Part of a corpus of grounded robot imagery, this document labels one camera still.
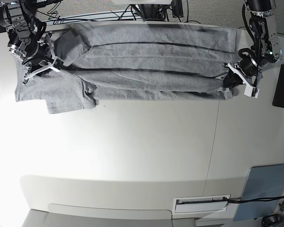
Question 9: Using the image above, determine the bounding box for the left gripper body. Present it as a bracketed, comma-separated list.
[240, 55, 263, 78]

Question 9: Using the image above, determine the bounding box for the blue-grey flat pad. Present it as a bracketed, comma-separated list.
[233, 164, 284, 221]

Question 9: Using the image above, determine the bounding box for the grey T-shirt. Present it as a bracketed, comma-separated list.
[15, 24, 237, 114]

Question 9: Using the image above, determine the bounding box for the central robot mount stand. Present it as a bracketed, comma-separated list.
[129, 0, 184, 22]

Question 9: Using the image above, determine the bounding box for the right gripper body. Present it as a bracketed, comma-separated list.
[21, 39, 51, 66]

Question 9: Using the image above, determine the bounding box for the black cable on table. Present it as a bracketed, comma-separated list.
[223, 194, 284, 204]

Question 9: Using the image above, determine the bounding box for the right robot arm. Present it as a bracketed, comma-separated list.
[0, 0, 64, 84]

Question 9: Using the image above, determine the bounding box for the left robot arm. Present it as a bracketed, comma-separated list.
[223, 0, 282, 98]

